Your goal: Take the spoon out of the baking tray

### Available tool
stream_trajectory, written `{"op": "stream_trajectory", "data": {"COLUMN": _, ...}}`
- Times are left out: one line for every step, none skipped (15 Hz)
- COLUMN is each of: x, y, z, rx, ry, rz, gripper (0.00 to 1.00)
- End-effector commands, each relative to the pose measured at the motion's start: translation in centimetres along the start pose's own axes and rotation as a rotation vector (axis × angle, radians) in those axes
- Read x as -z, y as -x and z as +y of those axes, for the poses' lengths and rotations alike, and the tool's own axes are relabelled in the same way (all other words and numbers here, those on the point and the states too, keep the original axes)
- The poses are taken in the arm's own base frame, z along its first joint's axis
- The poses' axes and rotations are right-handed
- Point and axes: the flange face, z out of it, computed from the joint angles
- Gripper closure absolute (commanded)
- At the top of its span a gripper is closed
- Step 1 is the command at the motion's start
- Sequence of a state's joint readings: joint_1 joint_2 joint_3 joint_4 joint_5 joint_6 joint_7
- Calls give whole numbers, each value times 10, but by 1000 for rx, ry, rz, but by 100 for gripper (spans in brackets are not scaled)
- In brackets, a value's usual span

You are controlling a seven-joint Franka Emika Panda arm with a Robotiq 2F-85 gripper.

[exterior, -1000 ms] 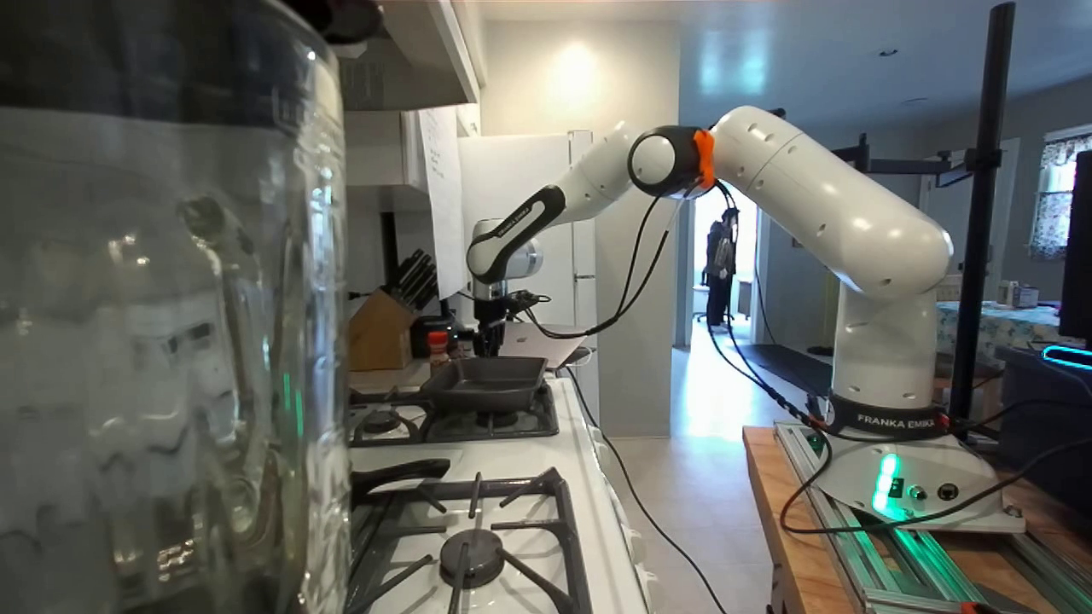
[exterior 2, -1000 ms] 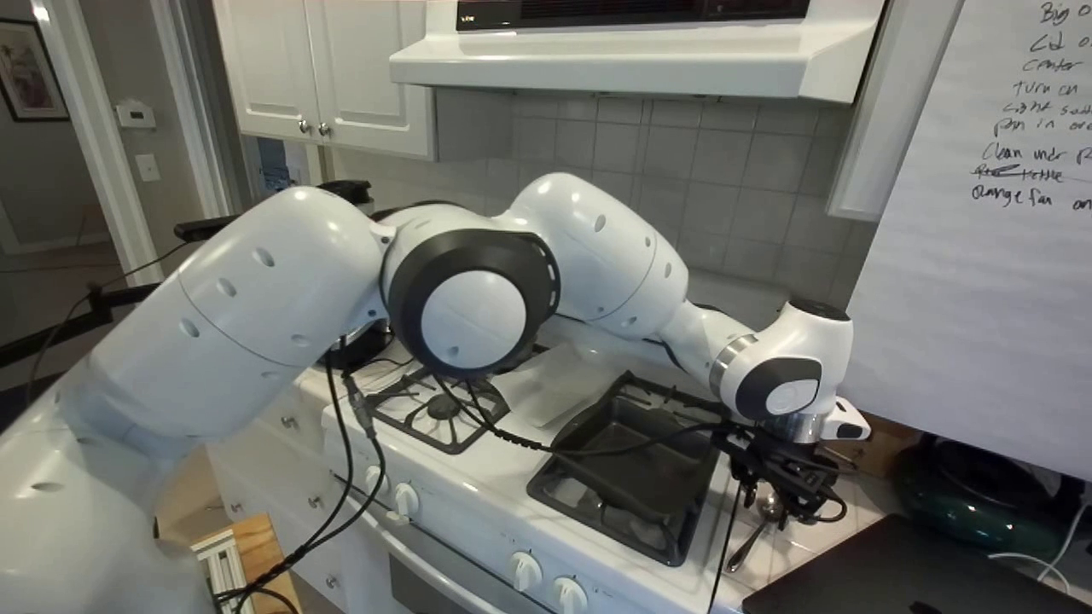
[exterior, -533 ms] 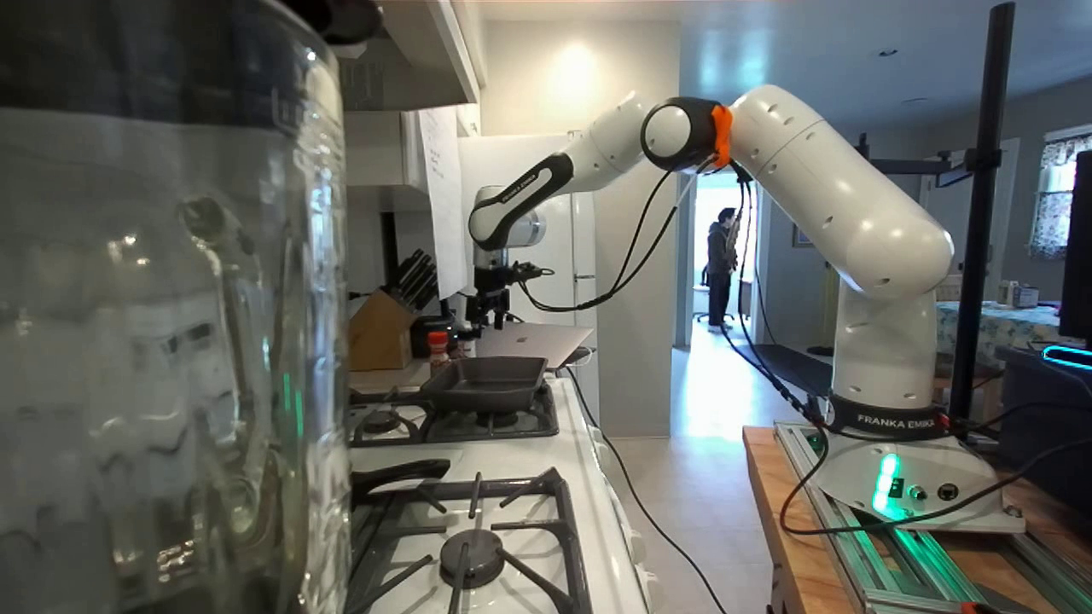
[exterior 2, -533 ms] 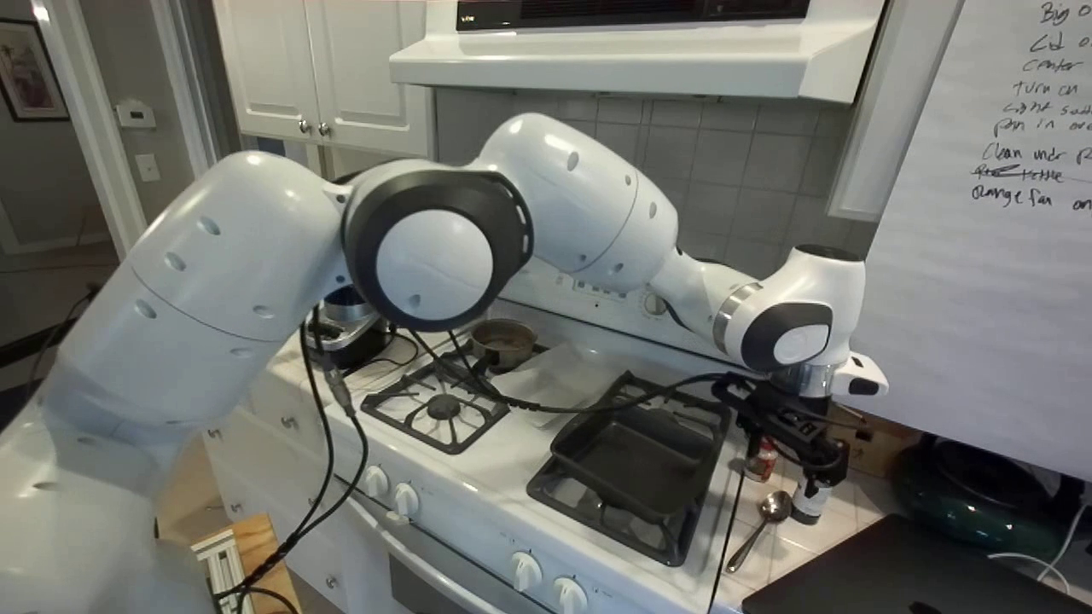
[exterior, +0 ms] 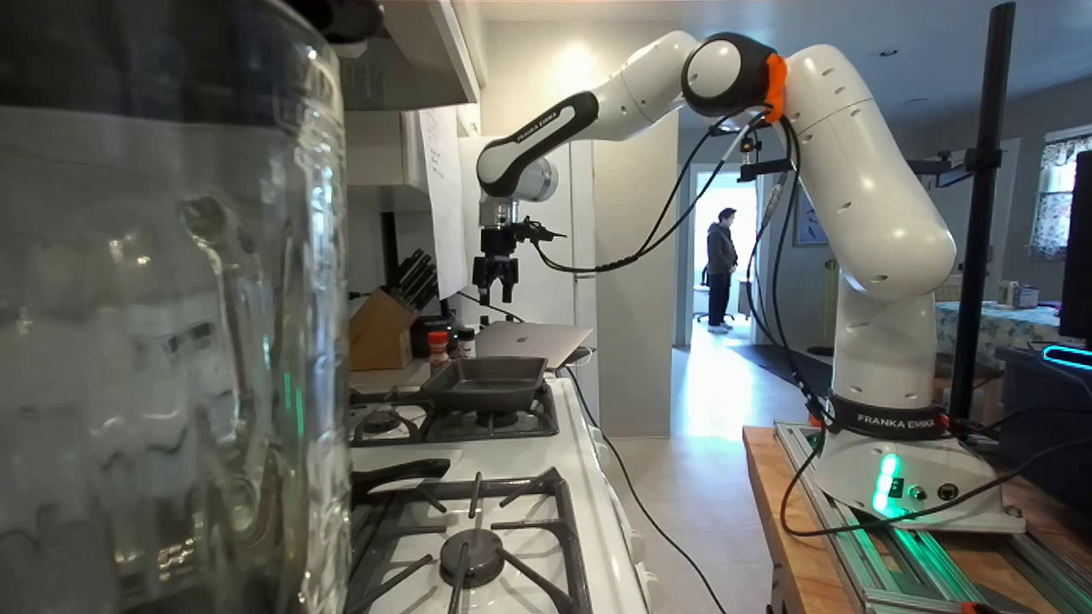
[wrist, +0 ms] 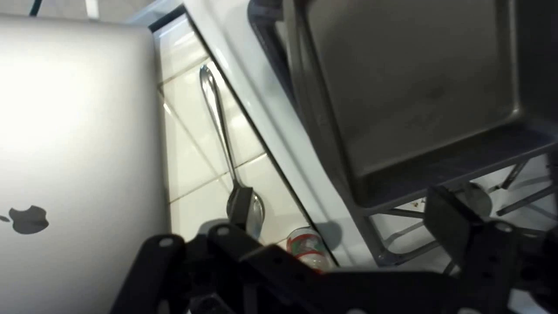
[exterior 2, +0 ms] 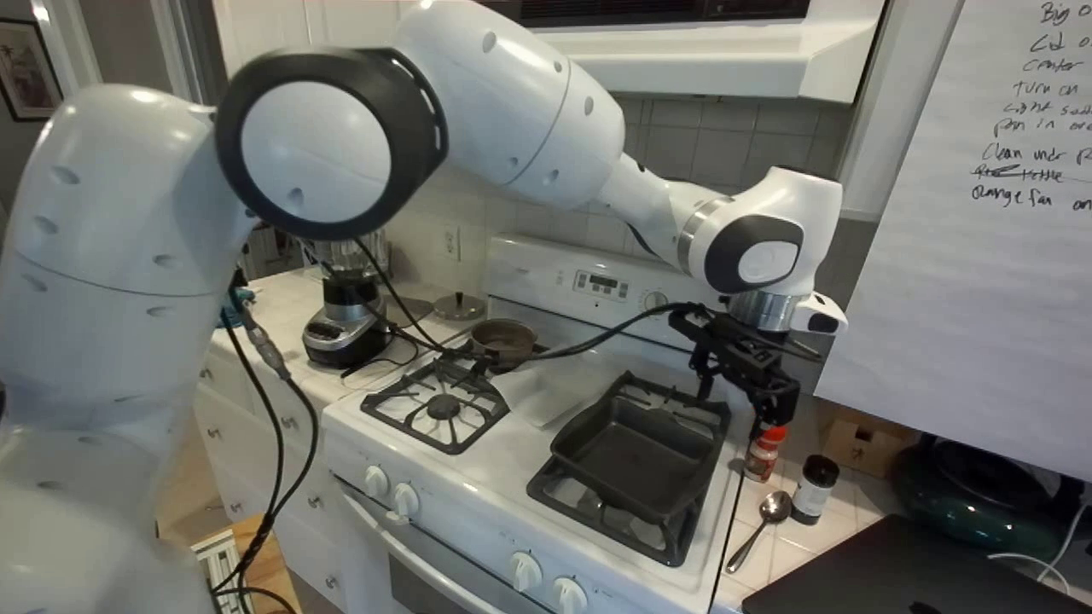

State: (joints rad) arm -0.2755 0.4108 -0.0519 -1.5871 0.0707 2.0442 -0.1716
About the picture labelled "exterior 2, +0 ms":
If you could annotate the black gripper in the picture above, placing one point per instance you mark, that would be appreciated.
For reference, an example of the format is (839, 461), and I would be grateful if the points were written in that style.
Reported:
(752, 364)

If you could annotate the metal spoon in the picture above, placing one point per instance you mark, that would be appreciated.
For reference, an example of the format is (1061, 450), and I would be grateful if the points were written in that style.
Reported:
(766, 523)

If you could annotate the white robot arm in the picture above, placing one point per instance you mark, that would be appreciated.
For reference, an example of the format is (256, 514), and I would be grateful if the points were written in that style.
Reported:
(344, 173)

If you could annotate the dark baking tray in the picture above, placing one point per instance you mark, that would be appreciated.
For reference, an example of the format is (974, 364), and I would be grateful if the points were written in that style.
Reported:
(641, 437)

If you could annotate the red capped spice bottle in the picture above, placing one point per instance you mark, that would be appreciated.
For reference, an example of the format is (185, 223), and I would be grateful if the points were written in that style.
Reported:
(769, 445)

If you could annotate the brown cardboard box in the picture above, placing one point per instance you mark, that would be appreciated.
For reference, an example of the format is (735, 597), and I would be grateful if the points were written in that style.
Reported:
(857, 437)

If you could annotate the black capped white bottle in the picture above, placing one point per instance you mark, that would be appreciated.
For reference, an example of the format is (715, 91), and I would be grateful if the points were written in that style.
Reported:
(815, 489)

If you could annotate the black burner grate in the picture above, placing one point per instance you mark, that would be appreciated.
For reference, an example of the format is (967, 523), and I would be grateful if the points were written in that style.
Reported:
(437, 401)
(592, 515)

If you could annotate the dark green bowl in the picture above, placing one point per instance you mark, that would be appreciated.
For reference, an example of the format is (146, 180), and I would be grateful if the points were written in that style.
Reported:
(978, 499)

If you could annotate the white gas stove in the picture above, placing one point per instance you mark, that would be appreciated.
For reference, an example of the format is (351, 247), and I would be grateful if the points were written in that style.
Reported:
(513, 456)

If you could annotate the handwritten white paper sheet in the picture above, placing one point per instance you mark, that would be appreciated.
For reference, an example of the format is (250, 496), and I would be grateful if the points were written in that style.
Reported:
(978, 227)

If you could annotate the white stove knob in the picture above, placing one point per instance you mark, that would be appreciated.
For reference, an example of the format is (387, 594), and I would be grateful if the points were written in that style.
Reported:
(568, 594)
(403, 503)
(376, 478)
(524, 567)

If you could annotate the small dark pan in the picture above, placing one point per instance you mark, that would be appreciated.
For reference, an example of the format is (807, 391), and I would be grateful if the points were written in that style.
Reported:
(504, 343)

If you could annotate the small round metal lid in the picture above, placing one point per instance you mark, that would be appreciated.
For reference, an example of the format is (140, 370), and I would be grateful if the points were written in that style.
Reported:
(458, 304)

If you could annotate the white range hood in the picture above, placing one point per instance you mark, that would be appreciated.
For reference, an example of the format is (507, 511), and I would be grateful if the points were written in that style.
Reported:
(727, 53)

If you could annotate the white power strip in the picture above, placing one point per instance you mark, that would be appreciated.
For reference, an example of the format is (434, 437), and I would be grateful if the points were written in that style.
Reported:
(218, 563)

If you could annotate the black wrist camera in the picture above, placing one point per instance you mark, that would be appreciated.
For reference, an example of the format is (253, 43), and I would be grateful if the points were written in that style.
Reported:
(701, 323)

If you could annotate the white wall outlet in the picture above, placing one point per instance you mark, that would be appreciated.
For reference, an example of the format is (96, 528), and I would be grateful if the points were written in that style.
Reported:
(451, 242)

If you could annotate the framed wall picture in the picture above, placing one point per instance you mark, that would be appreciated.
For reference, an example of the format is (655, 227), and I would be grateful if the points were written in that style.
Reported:
(22, 69)

